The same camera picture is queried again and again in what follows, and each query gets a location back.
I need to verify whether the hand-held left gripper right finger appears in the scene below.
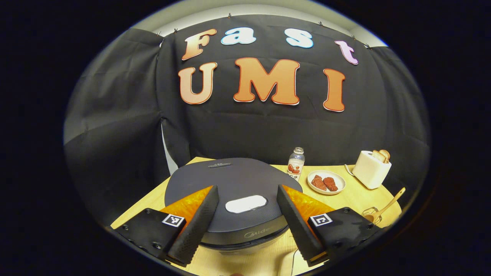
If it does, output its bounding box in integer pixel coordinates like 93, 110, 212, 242
276, 184, 375, 268

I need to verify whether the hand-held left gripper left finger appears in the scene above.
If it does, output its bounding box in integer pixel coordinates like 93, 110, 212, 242
115, 185, 220, 268

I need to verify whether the dark grey rice cooker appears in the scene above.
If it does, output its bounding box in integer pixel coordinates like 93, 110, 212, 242
164, 158, 303, 255

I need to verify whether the metal wire chopstick holder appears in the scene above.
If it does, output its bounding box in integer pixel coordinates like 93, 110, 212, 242
362, 206, 383, 226

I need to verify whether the wooden spoon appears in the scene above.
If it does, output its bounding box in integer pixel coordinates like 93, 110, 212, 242
364, 187, 406, 223

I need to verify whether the clear plastic water bottle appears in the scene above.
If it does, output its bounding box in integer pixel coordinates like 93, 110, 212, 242
287, 147, 306, 181

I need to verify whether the white round plate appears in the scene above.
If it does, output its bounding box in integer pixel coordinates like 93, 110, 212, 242
307, 170, 347, 196

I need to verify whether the white toaster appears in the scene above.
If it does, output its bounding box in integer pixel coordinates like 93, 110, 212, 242
352, 150, 392, 190

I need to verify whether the row of cloth clips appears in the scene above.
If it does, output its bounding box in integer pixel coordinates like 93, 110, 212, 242
155, 13, 372, 49

